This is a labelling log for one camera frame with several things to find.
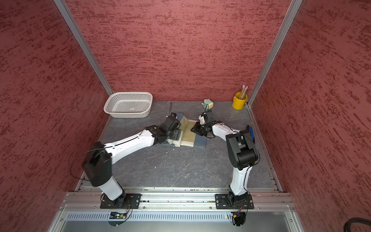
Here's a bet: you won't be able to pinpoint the pencils in yellow cup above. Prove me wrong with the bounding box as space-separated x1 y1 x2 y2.
239 85 248 100

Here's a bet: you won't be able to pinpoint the white perforated plastic basket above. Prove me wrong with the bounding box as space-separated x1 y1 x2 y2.
103 92 153 119

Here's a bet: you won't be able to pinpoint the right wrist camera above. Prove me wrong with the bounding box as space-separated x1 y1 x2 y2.
199 111 216 125

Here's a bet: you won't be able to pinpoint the yellow cup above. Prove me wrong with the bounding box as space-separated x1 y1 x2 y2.
232 92 247 110

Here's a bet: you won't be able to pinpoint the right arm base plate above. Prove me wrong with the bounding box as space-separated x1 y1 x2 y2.
214 192 254 210

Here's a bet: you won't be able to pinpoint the left controller board with wires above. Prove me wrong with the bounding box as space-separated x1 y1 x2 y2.
108 212 131 227

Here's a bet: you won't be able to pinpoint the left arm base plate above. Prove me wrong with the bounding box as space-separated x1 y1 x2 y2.
100 193 142 209

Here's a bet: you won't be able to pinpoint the green pencil sharpener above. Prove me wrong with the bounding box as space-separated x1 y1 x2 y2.
203 99 214 111

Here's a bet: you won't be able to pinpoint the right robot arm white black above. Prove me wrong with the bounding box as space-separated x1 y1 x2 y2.
191 122 260 208

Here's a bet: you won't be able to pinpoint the right aluminium corner post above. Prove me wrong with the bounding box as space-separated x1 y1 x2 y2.
247 0 302 108

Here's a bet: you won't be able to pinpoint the right controller board with wires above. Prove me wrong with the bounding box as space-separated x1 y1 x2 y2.
231 212 246 227

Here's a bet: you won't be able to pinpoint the left aluminium corner post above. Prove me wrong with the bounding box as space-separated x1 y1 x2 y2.
54 0 114 95

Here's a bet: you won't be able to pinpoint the aluminium front rail frame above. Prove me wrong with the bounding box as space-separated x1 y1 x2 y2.
47 187 305 232

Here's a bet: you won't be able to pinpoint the aluminium corner post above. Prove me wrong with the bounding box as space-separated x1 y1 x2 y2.
54 0 114 95
247 0 302 108

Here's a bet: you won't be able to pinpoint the blue beige white patchwork pillowcase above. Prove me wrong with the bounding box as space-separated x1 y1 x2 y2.
162 113 207 149

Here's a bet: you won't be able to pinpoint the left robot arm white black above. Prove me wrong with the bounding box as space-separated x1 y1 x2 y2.
82 113 181 208

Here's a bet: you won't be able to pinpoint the controller board with wires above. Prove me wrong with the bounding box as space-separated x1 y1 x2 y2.
108 212 131 227
231 212 246 227

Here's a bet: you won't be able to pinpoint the black cable loop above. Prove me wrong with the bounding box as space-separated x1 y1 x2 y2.
343 217 371 232

